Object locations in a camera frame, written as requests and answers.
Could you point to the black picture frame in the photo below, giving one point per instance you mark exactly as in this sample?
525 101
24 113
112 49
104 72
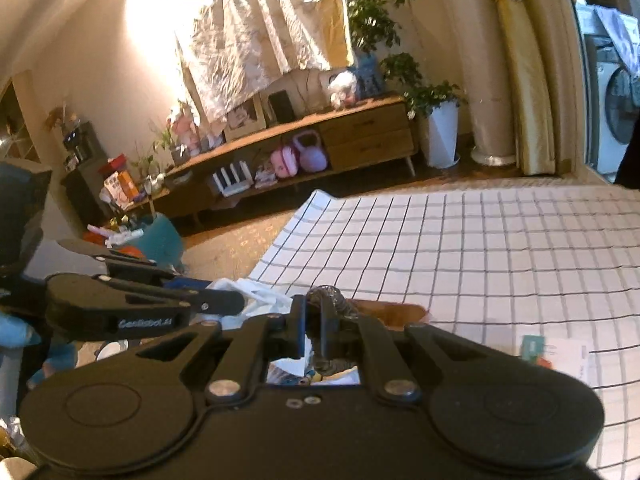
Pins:
281 106

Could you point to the wooden sideboard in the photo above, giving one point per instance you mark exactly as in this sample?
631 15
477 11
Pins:
360 132

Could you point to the white checked tablecloth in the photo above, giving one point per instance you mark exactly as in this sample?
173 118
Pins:
475 250

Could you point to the pink round bag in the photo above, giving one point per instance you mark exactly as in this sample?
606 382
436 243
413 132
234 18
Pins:
284 162

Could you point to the brown braided scrunchie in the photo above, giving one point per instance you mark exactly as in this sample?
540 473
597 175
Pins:
340 300

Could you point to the black coffee machine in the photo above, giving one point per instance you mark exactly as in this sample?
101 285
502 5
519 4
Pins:
82 140

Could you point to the person's dark clothing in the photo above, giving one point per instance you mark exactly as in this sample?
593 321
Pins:
630 160

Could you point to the white washing machine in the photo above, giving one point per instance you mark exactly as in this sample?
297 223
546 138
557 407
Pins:
612 120

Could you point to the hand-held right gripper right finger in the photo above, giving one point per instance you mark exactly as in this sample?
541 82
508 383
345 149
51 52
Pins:
327 325

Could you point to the white router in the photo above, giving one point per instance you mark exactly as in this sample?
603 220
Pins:
231 180

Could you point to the purple kettlebell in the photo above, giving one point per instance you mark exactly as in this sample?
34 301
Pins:
311 152

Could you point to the dark side cabinet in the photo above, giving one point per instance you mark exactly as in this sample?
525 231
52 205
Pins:
82 195

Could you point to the white fluffy plush toy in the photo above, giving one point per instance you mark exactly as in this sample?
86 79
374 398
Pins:
342 89

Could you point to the small green plant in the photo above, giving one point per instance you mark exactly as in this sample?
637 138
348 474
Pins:
155 152

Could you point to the white paper card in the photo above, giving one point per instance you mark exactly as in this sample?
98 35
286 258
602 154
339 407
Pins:
565 360

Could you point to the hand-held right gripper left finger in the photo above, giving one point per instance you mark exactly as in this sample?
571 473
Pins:
298 327

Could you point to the white plant pot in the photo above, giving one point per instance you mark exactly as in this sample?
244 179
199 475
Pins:
442 135

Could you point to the hanging floral quilt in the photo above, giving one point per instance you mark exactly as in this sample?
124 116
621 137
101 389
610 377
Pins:
260 35

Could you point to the yellow curtain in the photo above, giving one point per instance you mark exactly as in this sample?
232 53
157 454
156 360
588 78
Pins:
520 60

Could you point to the light picture frame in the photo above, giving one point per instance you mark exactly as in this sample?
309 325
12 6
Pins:
245 119

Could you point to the beige cushion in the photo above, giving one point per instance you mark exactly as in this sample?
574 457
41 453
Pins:
305 87

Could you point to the white cloth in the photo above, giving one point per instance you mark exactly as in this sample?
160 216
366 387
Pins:
620 35

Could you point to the pink doll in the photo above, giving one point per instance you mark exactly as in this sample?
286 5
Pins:
184 130

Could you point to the blue box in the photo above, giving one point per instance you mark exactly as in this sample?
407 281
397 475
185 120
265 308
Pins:
369 76

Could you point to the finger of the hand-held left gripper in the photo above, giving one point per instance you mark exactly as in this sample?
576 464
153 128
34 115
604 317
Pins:
125 260
190 305

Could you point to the orange box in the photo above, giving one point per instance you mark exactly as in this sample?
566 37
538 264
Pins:
120 187

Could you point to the person's left hand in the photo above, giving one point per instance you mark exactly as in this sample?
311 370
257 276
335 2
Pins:
15 331

